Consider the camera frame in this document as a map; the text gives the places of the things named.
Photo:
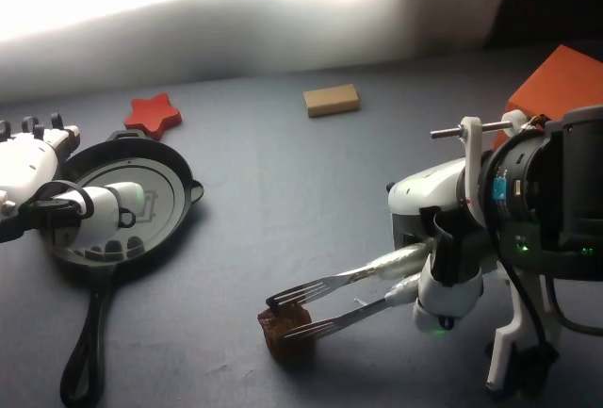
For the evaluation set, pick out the orange box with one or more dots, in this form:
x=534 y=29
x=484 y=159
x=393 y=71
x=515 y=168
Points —
x=556 y=83

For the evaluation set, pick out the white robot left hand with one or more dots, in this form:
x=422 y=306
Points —
x=28 y=163

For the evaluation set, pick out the black frying pan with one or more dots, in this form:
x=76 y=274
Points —
x=174 y=200

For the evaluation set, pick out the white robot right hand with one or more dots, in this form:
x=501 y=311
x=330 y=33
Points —
x=424 y=191

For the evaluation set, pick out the white sheet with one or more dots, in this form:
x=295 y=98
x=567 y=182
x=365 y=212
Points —
x=235 y=36

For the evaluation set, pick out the red star block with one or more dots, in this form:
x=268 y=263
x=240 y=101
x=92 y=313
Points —
x=153 y=116

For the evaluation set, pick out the grey table cloth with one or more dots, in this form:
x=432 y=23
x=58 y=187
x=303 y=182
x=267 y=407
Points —
x=282 y=191

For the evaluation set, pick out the brown piece of meat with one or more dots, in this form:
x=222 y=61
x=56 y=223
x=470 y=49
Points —
x=289 y=317

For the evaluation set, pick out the wooden rectangular block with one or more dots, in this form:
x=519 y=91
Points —
x=332 y=99

